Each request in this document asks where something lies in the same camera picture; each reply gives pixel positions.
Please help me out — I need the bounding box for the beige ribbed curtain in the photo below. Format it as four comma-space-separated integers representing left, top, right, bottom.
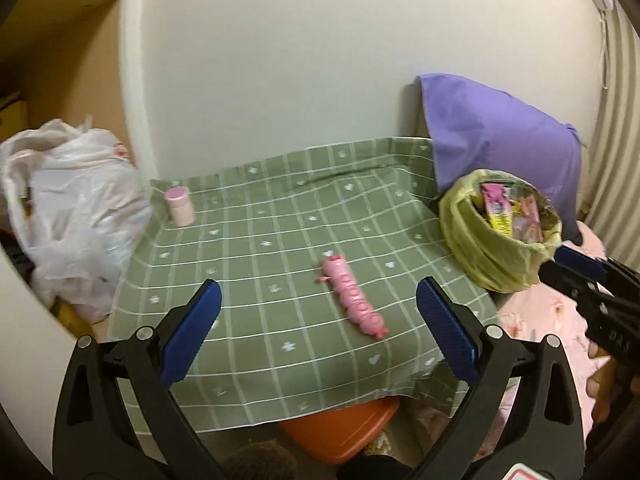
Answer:
582, 5, 640, 241

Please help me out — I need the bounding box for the bin with yellow bag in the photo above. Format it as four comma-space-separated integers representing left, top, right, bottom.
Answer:
439, 169, 563, 293

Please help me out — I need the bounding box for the green checked tablecloth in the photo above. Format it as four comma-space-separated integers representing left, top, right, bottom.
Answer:
107, 136, 501, 433

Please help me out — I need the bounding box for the person's right hand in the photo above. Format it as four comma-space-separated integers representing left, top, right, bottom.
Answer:
585, 342, 621, 411

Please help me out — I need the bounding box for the wooden shelf unit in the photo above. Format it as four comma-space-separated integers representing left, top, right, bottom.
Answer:
0, 0, 136, 171

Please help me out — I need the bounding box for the yellow tin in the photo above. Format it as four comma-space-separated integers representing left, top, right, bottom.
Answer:
55, 297, 96, 338

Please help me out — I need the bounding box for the pink caterpillar toy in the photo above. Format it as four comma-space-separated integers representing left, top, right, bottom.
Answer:
315, 254, 390, 342

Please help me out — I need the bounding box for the pink floral blanket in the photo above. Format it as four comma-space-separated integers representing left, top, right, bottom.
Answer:
410, 220, 640, 461

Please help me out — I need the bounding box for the small pink bottle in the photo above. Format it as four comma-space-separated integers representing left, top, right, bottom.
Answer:
165, 186, 196, 227

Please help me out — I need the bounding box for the orange plastic stool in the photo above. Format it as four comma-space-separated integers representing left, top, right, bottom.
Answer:
277, 396, 401, 466

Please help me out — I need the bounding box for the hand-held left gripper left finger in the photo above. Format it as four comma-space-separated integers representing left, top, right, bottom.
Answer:
52, 278, 236, 480

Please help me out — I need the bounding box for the purple pillow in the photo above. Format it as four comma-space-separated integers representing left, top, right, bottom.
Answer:
417, 74, 586, 246

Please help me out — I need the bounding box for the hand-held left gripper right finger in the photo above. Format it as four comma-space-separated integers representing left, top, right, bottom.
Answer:
416, 276, 586, 480

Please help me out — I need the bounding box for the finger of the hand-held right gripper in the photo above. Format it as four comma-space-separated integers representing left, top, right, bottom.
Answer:
555, 245, 640, 288
537, 260, 601, 311

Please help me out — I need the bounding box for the white cable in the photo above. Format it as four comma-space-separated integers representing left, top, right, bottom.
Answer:
597, 7, 611, 91

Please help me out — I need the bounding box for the pink snack packet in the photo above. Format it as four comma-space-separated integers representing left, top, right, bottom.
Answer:
515, 195, 546, 243

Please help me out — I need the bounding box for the pink and yellow wrapper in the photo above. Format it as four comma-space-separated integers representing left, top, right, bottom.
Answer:
477, 182, 518, 233

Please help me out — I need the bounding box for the white plastic bag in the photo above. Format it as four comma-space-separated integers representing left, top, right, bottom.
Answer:
0, 119, 151, 323

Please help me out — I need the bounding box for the dark fuzzy cloth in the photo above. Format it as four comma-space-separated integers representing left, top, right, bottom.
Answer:
220, 440, 301, 480

